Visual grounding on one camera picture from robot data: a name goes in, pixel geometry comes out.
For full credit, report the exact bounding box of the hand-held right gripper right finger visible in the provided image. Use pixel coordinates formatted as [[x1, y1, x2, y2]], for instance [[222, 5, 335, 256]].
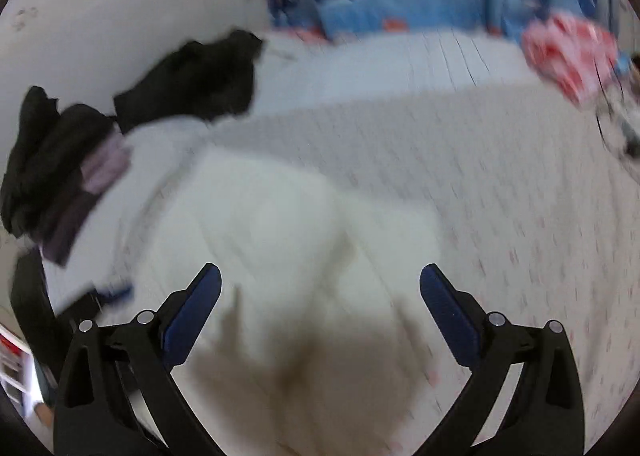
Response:
[[419, 263, 586, 456]]

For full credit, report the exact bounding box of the dark brown garment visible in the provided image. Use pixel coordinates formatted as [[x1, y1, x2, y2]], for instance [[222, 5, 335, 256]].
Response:
[[39, 170, 109, 268]]

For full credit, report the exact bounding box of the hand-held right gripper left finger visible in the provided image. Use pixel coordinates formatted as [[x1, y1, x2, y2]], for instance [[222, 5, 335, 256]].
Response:
[[52, 263, 223, 456]]

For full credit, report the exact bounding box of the white shelf unit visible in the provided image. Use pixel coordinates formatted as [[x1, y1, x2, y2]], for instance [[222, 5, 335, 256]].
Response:
[[0, 323, 37, 409]]

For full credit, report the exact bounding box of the cream quilted jacket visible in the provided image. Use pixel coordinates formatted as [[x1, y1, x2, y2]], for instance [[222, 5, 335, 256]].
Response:
[[125, 146, 443, 456]]

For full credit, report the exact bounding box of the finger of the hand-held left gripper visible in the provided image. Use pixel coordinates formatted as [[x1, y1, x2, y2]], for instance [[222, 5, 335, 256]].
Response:
[[59, 285, 134, 318]]

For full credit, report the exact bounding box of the black fuzzy jacket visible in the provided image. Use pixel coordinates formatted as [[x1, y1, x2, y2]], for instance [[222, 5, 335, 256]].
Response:
[[113, 28, 269, 135]]

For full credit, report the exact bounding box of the black fleece garment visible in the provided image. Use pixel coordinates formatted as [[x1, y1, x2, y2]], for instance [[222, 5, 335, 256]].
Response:
[[0, 85, 119, 240]]

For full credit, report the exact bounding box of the white striped pillow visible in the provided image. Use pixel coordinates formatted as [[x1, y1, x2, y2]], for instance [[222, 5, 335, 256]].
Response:
[[249, 30, 547, 113]]

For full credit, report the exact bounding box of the lavender garment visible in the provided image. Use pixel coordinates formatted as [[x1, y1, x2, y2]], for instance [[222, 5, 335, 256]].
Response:
[[79, 135, 133, 195]]

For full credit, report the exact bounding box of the floral bed sheet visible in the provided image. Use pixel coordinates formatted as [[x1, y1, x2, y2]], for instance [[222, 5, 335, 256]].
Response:
[[209, 80, 640, 456]]

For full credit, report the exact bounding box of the white fluffy blanket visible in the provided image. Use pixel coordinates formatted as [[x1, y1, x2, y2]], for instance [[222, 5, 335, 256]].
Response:
[[44, 115, 253, 318]]

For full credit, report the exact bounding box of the pink checked cloth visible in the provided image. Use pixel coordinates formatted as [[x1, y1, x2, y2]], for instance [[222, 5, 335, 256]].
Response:
[[521, 13, 622, 110]]

